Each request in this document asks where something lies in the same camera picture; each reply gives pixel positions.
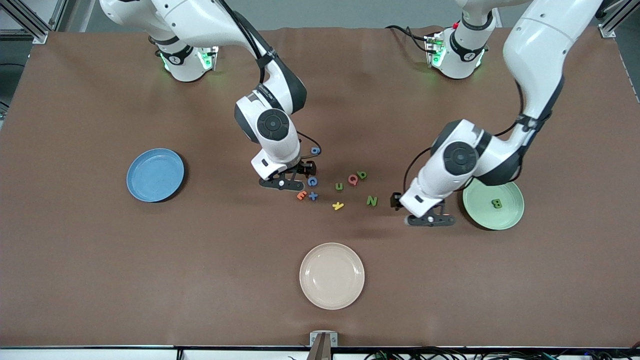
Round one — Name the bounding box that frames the light green plate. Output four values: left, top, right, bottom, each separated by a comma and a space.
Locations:
462, 177, 525, 231

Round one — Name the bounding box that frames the beige plate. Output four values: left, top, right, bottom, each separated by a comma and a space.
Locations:
299, 242, 366, 311

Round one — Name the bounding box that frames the blue plate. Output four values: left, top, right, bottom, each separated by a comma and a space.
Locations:
126, 148, 185, 203

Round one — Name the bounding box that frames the brown table cover sheet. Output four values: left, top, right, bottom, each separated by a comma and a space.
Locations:
0, 26, 640, 348

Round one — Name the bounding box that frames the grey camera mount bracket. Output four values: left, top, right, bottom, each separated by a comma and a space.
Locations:
306, 331, 339, 360

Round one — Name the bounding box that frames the black left arm base cable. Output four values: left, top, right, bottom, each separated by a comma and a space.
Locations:
385, 24, 432, 55

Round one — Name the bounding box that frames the silver aluminium frame profile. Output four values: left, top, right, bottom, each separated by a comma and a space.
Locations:
597, 0, 640, 39
0, 0, 68, 43

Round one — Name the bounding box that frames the white table edge rail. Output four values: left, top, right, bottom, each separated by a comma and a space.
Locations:
0, 346, 640, 360

